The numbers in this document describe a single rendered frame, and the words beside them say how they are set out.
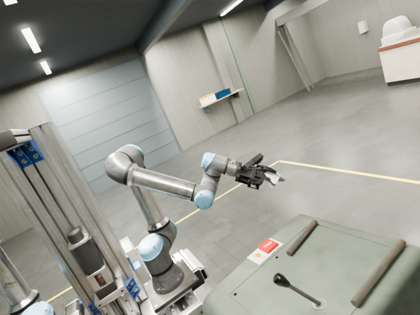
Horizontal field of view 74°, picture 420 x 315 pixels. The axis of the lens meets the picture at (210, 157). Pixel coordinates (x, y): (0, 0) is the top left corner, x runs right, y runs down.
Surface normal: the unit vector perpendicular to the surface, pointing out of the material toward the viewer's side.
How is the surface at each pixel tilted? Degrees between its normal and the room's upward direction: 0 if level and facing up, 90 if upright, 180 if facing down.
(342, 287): 0
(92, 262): 90
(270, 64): 90
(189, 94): 90
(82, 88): 90
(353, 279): 0
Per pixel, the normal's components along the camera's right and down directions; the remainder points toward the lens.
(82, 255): 0.42, 0.09
